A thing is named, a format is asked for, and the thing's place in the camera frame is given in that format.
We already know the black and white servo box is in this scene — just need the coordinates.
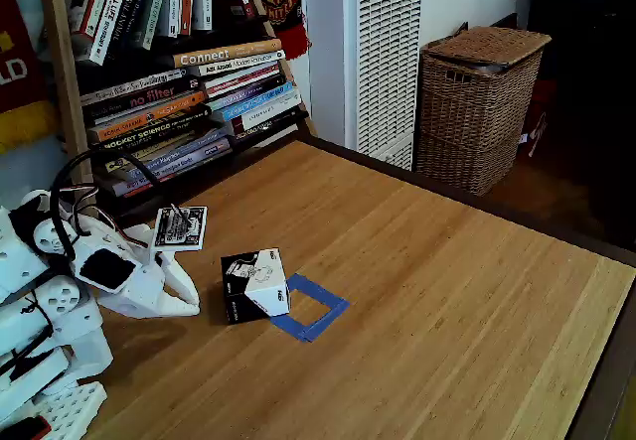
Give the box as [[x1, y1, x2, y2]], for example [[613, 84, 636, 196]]
[[221, 247, 291, 326]]

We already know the blue tape square target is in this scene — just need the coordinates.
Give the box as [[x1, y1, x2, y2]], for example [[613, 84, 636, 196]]
[[270, 273, 352, 344]]

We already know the pale blue softcover book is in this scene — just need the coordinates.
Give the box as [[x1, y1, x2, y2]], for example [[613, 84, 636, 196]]
[[123, 136, 234, 184]]

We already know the black Rocket Science book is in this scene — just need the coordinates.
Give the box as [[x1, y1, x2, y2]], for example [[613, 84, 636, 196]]
[[91, 104, 214, 152]]

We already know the orange flat book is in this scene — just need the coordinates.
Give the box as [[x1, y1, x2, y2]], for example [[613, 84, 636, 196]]
[[86, 90, 208, 143]]

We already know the black and red clamp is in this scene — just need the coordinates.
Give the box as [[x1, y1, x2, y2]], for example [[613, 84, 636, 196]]
[[0, 415, 53, 440]]

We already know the black large book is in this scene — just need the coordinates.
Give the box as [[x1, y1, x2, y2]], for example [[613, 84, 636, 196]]
[[233, 109, 309, 142]]

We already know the black no filter book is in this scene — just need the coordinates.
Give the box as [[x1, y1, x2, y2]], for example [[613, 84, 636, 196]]
[[81, 77, 200, 119]]

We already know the white book dark lettering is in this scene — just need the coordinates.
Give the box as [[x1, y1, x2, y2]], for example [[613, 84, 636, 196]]
[[231, 95, 303, 133]]

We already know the light blue book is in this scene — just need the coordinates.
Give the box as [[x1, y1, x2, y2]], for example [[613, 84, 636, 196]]
[[213, 82, 301, 122]]

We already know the white book script title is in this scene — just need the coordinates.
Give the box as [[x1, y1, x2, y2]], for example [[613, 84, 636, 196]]
[[79, 69, 186, 107]]

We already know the dark purple book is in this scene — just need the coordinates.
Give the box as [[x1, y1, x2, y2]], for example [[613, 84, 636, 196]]
[[206, 74, 290, 107]]

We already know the red and white book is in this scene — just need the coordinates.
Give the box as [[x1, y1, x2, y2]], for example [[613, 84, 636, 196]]
[[201, 61, 282, 96]]

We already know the white Modern Romance book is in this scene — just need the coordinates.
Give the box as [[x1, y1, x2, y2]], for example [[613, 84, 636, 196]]
[[191, 50, 287, 77]]

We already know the wooden ladder bookshelf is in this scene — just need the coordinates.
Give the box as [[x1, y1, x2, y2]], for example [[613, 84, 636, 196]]
[[37, 0, 319, 213]]

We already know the tan Connect book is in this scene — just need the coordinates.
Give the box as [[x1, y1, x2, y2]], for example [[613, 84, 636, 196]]
[[172, 38, 283, 69]]

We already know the red and yellow banner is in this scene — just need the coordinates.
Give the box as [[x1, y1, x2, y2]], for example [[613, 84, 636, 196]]
[[0, 0, 59, 156]]

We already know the white Financial Life book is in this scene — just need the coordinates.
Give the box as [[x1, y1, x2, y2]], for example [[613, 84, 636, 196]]
[[88, 0, 138, 67]]

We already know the dark Moral Animal book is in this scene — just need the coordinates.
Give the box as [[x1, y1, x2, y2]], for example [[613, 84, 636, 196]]
[[106, 0, 153, 59]]

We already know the white book red spine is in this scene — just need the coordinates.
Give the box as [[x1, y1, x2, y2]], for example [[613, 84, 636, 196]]
[[69, 0, 120, 40]]

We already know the white grilled heater unit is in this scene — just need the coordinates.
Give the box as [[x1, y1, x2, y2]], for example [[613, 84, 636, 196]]
[[342, 0, 425, 172]]

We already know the brown wicker laundry basket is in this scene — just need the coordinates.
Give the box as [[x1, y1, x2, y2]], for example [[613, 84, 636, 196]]
[[415, 26, 553, 197]]

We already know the black cable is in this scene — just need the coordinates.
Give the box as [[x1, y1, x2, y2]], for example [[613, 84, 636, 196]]
[[49, 149, 168, 262]]

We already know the white perforated base plate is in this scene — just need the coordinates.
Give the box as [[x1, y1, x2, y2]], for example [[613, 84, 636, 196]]
[[33, 381, 108, 440]]

